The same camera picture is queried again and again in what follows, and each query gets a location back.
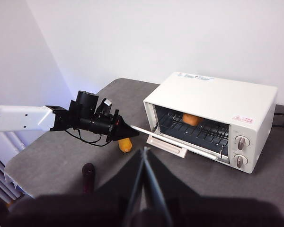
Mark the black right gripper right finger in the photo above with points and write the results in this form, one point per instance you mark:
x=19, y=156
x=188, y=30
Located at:
x=203, y=212

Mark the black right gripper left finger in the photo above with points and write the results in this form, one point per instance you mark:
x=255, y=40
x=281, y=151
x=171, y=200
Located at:
x=97, y=208

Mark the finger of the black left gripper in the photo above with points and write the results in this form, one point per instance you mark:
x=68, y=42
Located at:
x=124, y=126
x=123, y=136

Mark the beige oven knob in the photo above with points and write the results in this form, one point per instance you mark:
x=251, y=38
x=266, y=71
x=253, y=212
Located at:
x=242, y=143
x=241, y=161

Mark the cream Toshiba toaster oven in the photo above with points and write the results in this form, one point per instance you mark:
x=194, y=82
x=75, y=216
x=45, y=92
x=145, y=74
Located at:
x=215, y=99

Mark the yellow wrapped corn cob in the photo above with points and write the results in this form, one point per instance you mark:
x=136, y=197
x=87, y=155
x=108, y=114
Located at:
x=125, y=145

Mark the purple eggplant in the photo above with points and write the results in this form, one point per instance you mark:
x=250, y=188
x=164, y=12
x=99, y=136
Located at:
x=88, y=177

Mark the white slatted frame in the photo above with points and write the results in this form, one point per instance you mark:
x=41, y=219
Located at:
x=2, y=170

